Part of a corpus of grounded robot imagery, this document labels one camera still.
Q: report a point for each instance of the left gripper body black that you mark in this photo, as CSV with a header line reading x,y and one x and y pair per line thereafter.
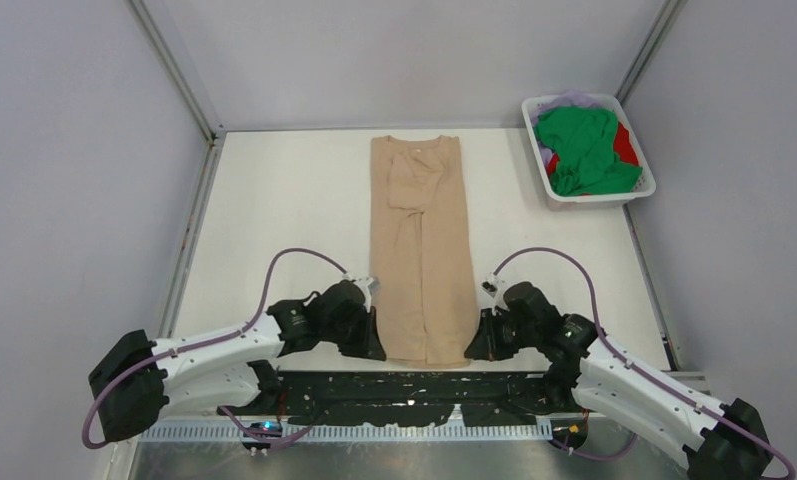
x,y
350,336

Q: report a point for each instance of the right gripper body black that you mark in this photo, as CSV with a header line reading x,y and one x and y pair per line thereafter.
x,y
513,335

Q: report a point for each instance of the beige t shirt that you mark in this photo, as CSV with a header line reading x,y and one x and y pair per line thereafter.
x,y
427,308

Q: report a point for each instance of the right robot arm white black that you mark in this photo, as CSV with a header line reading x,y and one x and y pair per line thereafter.
x,y
707,437

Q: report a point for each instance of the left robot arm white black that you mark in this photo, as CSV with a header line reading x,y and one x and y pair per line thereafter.
x,y
140,380

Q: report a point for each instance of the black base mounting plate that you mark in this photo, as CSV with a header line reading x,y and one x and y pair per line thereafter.
x,y
409,399

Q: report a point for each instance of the white plastic basket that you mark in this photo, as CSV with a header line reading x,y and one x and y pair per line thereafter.
x,y
645,185

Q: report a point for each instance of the green t shirt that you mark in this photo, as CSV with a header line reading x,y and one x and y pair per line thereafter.
x,y
583,140

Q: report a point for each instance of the red t shirt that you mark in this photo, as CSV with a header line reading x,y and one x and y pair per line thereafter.
x,y
622,146

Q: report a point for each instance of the lavender t shirt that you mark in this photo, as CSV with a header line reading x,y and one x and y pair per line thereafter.
x,y
571,98

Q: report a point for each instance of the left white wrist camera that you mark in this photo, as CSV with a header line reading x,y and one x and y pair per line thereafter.
x,y
368,285

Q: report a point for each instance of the white slotted cable duct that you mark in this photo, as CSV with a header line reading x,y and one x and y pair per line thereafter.
x,y
451,431

